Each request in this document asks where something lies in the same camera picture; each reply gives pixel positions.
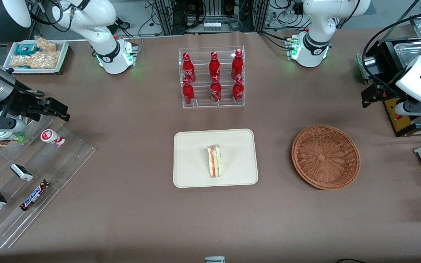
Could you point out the large round wicker basket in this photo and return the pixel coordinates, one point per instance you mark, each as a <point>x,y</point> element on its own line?
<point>325,157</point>

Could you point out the triangular sandwich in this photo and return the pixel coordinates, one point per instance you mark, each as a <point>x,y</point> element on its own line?
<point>215,162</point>

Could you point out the Snickers chocolate bar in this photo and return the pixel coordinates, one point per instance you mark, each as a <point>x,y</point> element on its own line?
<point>34,195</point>

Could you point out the clear acrylic stepped display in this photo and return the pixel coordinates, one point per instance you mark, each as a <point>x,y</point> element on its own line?
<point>60,160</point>

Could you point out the shiny metal tray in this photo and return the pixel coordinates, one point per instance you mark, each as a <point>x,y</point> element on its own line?
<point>409,49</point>

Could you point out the rice cracker packet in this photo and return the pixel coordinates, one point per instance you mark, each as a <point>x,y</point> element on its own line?
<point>20,61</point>
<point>46,44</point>
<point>46,60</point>

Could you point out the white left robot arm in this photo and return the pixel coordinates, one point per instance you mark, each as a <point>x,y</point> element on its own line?
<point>320,33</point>

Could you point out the white labelled object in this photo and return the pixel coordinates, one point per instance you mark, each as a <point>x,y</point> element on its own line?
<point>215,259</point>

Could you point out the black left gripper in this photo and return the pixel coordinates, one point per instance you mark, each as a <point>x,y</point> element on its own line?
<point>387,92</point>

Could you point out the red and white yogurt bottle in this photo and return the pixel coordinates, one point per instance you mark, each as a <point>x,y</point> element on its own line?
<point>51,137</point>

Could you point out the teal snack packet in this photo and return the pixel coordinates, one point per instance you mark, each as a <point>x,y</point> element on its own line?
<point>26,49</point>

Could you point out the white snack tray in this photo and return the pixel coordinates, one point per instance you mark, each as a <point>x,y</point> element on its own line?
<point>61,54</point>

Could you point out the black machine with yellow panel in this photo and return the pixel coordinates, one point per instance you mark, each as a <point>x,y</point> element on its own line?
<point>400,124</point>

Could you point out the green item in small basket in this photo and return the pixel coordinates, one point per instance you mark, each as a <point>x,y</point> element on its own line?
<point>19,138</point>

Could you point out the white power strip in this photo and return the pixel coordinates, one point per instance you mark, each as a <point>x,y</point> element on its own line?
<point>212,26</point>

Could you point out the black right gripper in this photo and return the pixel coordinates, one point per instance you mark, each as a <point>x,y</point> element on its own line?
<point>21,103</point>

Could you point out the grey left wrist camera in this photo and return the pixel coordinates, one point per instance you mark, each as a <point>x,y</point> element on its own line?
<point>418,108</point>

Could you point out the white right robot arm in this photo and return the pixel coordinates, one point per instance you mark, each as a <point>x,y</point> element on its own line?
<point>101,33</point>

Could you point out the cream rectangular tray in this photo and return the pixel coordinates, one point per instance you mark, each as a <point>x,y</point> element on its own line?
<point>196,157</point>

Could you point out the clear acrylic bottle rack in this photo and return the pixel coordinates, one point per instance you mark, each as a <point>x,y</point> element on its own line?
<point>203,98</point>

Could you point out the red cola bottle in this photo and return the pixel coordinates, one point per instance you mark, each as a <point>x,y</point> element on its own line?
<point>188,93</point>
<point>237,90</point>
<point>237,65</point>
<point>215,91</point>
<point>188,69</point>
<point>214,67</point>

